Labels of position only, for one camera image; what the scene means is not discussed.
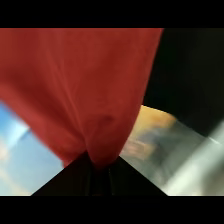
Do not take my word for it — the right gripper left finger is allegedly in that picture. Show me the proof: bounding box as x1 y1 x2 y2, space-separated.
31 151 100 197

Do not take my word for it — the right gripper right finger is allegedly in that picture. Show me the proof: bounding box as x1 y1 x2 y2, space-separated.
99 155 168 197

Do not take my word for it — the red garment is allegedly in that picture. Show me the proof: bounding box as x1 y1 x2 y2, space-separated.
0 27 165 171

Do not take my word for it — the silver frame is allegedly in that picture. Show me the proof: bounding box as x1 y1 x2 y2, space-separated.
159 120 224 197

